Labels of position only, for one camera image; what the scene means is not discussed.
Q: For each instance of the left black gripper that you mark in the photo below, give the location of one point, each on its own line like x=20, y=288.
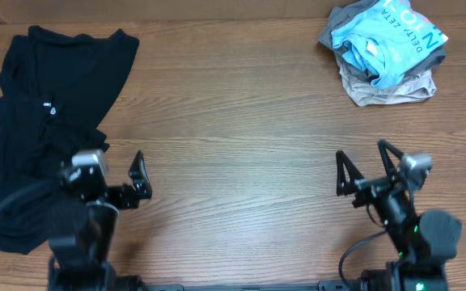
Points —
x=129, y=198

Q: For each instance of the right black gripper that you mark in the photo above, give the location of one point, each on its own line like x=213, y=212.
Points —
x=370, y=186

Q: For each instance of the black t-shirt with logo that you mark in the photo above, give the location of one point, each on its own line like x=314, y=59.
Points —
x=81, y=76

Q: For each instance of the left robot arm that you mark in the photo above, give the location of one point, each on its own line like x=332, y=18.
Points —
x=83, y=223

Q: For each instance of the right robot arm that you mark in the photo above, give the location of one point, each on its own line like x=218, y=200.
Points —
x=424, y=242

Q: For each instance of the beige folded garment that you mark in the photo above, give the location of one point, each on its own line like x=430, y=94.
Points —
x=413, y=89

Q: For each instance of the black shirt left pile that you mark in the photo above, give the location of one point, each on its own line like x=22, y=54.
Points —
x=34, y=142

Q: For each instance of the light blue printed t-shirt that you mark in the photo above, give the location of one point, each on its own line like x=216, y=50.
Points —
x=388, y=39

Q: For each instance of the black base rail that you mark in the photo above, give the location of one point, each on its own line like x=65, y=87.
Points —
x=323, y=285

